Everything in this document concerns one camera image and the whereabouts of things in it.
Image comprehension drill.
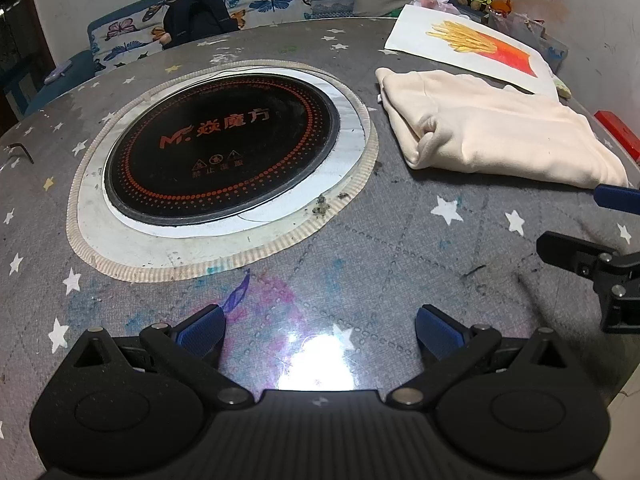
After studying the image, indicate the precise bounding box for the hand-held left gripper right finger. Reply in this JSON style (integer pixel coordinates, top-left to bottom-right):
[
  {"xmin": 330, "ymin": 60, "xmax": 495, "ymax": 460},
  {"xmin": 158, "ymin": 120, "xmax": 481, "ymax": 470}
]
[{"xmin": 392, "ymin": 304, "xmax": 577, "ymax": 409}]

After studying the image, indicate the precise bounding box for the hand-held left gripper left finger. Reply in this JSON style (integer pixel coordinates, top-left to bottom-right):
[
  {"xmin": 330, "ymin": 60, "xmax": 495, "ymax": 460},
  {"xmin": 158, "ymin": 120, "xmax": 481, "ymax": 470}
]
[{"xmin": 62, "ymin": 304, "xmax": 252, "ymax": 409}]

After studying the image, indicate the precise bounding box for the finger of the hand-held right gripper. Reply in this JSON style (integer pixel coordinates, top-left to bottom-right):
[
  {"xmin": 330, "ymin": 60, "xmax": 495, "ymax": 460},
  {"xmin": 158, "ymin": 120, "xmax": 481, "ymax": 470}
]
[
  {"xmin": 536, "ymin": 231, "xmax": 640, "ymax": 333},
  {"xmin": 594, "ymin": 185, "xmax": 640, "ymax": 212}
]

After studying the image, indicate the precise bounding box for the cream garment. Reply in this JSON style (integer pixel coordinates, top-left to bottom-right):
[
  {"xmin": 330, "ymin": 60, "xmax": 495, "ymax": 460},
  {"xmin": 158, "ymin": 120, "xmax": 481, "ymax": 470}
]
[{"xmin": 375, "ymin": 67, "xmax": 630, "ymax": 190}]

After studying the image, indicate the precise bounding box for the red box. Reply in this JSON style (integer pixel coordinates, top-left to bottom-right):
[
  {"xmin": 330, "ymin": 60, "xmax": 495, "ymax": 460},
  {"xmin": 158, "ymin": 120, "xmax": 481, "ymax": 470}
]
[{"xmin": 595, "ymin": 110, "xmax": 640, "ymax": 163}]

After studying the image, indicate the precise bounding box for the grey star-patterned tablecloth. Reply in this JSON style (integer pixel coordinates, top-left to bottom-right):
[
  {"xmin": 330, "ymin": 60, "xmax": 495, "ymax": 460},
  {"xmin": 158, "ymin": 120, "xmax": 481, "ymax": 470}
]
[{"xmin": 0, "ymin": 12, "xmax": 640, "ymax": 480}]

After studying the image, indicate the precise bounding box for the black round induction cooktop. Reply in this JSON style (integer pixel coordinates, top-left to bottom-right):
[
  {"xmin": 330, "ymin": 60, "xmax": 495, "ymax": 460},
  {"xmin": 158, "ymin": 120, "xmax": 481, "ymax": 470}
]
[{"xmin": 102, "ymin": 77, "xmax": 341, "ymax": 221}]

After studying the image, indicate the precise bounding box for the clear storage box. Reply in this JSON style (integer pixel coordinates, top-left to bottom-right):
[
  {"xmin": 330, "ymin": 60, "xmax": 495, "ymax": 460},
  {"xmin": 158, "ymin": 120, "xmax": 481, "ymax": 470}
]
[{"xmin": 487, "ymin": 10, "xmax": 568, "ymax": 73}]

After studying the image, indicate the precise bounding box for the black hex key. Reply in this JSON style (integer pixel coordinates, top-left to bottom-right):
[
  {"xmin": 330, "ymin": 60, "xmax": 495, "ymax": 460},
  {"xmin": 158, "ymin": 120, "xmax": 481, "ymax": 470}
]
[{"xmin": 0, "ymin": 143, "xmax": 35, "ymax": 165}]

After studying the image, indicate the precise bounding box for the french fries drawing paper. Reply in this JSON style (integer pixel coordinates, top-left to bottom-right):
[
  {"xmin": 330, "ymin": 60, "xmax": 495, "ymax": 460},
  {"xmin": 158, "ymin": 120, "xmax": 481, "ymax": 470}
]
[{"xmin": 384, "ymin": 4, "xmax": 561, "ymax": 96}]

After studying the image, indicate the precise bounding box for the blue sofa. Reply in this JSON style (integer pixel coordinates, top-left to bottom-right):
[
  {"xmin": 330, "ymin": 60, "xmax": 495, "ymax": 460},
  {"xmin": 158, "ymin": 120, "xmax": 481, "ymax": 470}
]
[{"xmin": 22, "ymin": 0, "xmax": 356, "ymax": 116}]

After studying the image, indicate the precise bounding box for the small purple item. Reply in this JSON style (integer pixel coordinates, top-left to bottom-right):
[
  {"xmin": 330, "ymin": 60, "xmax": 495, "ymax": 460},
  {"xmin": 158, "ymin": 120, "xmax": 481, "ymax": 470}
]
[{"xmin": 44, "ymin": 60, "xmax": 73, "ymax": 85}]

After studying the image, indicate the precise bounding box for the black backpack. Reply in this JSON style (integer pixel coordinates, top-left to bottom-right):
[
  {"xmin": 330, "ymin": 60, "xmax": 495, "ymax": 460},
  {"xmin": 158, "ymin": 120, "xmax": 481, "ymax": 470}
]
[{"xmin": 162, "ymin": 0, "xmax": 238, "ymax": 51}]

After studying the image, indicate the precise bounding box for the dark wooden door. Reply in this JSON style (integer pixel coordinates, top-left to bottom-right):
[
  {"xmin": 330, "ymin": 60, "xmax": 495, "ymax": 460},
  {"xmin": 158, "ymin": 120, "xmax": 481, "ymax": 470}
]
[{"xmin": 0, "ymin": 0, "xmax": 56, "ymax": 131}]

